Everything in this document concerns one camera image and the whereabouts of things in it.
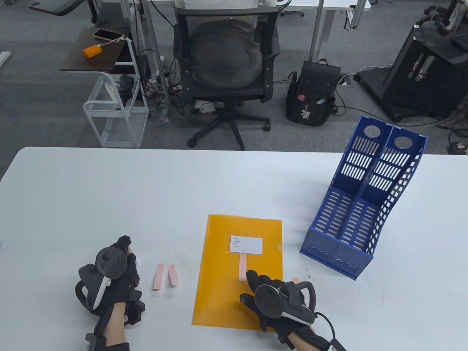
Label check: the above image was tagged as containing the person's left hand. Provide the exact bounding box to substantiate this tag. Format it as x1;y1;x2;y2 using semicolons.
76;236;146;326

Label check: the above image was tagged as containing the black mesh office chair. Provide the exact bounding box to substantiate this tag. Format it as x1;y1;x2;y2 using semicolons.
173;8;281;151

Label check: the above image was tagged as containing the white charging cable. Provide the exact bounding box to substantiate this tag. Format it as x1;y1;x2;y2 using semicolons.
99;36;133;48

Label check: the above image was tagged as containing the yellow L-shaped folder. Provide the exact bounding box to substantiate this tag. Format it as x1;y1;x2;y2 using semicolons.
192;214;284;331

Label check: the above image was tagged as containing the person's right forearm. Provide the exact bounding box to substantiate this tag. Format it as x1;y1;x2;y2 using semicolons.
292;335;319;351

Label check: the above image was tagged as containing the blue plastic file rack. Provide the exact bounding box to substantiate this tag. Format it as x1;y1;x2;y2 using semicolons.
299;116;428;281

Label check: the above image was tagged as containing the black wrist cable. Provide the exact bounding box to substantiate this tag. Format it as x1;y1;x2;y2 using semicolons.
314;311;346;348

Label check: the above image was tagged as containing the black left hand controller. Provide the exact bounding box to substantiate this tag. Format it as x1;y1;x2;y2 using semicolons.
75;247;128;315

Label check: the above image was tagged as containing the black equipment on stand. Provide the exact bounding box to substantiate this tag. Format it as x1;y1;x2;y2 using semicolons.
415;0;468;52

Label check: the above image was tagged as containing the black hand controller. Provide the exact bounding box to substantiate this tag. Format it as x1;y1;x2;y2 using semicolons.
254;281;317;324
75;247;128;315

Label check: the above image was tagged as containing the black backpack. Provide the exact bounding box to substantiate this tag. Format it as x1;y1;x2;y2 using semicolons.
285;58;342;127

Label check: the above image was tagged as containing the white label sticker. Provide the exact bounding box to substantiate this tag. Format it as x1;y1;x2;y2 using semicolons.
230;236;264;254

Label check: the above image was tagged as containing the black bag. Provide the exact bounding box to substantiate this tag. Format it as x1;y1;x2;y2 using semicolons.
118;74;135;108

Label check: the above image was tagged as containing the white desk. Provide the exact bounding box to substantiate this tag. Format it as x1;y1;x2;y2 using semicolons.
101;0;371;123

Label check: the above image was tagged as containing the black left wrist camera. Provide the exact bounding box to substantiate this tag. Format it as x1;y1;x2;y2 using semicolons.
85;332;130;351

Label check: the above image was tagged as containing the person's right hand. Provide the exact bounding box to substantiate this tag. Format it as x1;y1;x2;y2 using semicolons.
239;270;330;351

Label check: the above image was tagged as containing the black equipment stand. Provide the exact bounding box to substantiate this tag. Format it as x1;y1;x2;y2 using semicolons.
356;26;468;123

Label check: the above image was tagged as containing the person's left forearm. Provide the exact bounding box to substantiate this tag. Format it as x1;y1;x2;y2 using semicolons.
103;303;129;346

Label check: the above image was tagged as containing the brown side table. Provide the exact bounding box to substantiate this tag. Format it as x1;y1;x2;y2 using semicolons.
60;27;134;73

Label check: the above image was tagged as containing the white wire cart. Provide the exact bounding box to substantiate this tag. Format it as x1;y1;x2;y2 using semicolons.
83;71;150;149

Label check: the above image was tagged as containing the white smartphone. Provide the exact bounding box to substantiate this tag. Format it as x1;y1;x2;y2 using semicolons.
93;29;125;41

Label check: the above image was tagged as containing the black right hand controller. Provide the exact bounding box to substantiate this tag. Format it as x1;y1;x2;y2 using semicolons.
254;281;317;324

